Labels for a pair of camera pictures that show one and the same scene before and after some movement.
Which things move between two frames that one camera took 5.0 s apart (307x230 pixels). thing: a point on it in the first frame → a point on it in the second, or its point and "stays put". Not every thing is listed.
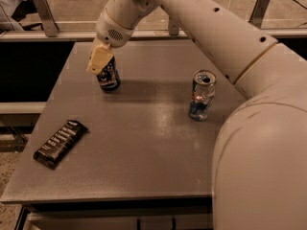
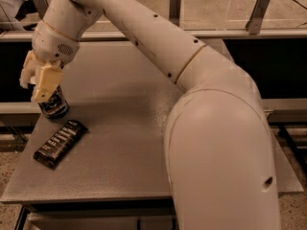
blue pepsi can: (109, 79) → (56, 105)
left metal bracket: (45, 13) stays put
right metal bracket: (260, 8) stays put
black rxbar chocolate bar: (57, 147) stays put
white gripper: (111, 33) → (53, 47)
